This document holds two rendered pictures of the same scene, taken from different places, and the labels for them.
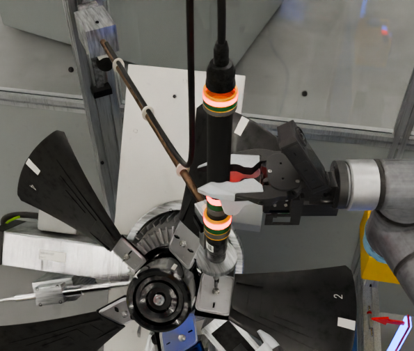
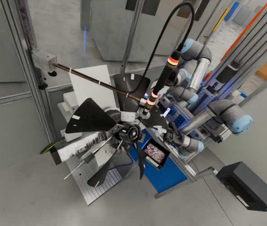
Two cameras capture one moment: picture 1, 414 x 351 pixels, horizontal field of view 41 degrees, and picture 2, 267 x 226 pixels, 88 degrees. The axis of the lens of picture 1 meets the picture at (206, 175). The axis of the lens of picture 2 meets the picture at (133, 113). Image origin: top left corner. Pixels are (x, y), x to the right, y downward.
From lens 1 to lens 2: 0.69 m
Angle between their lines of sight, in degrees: 44
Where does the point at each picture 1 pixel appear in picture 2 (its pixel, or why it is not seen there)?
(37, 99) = not seen: outside the picture
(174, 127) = (92, 87)
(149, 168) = not seen: hidden behind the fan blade
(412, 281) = (186, 96)
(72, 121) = (15, 106)
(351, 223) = not seen: hidden behind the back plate
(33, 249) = (72, 149)
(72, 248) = (86, 139)
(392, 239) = (177, 89)
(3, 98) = not seen: outside the picture
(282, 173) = (168, 81)
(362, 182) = (179, 77)
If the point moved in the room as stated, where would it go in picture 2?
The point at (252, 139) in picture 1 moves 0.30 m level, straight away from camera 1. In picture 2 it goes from (137, 79) to (108, 52)
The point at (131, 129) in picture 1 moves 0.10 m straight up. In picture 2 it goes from (79, 93) to (79, 80)
